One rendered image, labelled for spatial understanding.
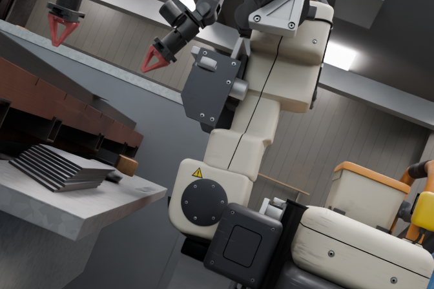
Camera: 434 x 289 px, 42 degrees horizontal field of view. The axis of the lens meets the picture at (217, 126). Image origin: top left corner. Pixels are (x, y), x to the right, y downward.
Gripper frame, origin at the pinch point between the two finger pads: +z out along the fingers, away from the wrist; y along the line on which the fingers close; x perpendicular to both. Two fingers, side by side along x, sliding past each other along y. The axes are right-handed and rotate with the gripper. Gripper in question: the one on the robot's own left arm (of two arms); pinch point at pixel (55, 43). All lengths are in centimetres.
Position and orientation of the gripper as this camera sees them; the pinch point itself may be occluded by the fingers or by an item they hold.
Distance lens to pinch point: 145.7
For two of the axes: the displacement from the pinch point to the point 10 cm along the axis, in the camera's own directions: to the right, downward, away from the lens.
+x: 9.3, 3.6, -0.4
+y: -0.9, 1.3, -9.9
